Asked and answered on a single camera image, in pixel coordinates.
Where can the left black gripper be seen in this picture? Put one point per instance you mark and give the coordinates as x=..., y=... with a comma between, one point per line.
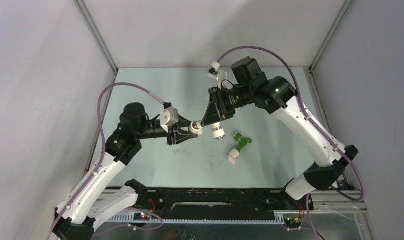
x=178, y=136

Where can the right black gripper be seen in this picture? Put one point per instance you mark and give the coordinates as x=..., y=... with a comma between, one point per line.
x=217, y=111

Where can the white elbow fitting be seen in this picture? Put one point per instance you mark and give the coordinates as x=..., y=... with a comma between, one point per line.
x=195, y=128
x=233, y=155

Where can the white plastic faucet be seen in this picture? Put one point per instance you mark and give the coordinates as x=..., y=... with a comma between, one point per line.
x=217, y=131

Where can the green plastic faucet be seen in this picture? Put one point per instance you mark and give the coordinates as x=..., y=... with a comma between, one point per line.
x=242, y=141

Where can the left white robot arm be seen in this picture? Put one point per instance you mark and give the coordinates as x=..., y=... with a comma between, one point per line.
x=78, y=216

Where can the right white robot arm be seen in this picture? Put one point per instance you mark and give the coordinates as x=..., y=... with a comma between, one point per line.
x=280, y=99

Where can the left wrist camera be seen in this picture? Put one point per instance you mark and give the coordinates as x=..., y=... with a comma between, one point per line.
x=168, y=116

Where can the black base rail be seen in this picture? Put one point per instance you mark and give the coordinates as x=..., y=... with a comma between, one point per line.
x=219, y=203

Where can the grey cable duct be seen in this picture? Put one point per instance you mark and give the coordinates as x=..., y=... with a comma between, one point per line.
x=137, y=218

